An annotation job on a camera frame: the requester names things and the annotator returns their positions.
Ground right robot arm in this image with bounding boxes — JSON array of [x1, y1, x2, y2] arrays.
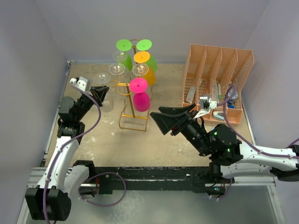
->
[[150, 105, 299, 182]]

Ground clear glass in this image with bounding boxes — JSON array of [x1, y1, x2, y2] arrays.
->
[[132, 63, 149, 77], [112, 50, 128, 63], [93, 73, 114, 112], [108, 63, 125, 76]]

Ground yellow plastic goblet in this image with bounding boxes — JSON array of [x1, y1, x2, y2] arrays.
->
[[132, 51, 156, 86]]

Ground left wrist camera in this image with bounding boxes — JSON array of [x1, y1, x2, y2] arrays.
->
[[70, 77, 91, 92]]

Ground large green wine glass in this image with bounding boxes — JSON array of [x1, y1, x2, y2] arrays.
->
[[134, 39, 157, 72]]

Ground gold wire glass rack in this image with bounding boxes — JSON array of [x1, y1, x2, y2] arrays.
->
[[110, 39, 149, 132]]

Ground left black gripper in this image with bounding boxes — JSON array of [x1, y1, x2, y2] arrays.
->
[[75, 85, 108, 121]]

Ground pink plastic goblet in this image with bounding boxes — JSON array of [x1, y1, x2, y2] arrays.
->
[[129, 78, 151, 112]]

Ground orange plastic desk organizer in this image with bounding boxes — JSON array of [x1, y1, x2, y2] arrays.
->
[[182, 44, 254, 125]]

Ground round blue tin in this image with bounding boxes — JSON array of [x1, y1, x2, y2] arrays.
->
[[229, 91, 238, 102]]

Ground small green wine glass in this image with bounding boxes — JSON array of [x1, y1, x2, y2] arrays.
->
[[116, 39, 133, 71]]

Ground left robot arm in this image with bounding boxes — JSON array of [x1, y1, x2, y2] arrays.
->
[[25, 86, 109, 223]]

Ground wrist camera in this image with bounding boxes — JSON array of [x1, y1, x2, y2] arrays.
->
[[70, 77, 91, 92], [194, 94, 217, 119]]

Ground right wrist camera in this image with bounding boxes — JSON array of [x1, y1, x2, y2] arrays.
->
[[194, 94, 217, 119]]

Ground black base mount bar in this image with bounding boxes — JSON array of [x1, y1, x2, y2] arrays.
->
[[73, 160, 235, 195]]

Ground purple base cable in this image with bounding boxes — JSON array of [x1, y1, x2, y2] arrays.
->
[[209, 178, 233, 201], [78, 172, 127, 207]]

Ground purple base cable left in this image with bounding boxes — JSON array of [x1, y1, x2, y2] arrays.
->
[[78, 172, 127, 207]]

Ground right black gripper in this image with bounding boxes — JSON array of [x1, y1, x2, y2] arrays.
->
[[150, 103, 213, 156]]

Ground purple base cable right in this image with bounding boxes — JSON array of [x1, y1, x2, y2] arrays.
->
[[209, 178, 233, 201]]

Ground white blue tape dispenser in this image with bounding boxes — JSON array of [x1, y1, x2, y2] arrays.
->
[[212, 111, 225, 121]]

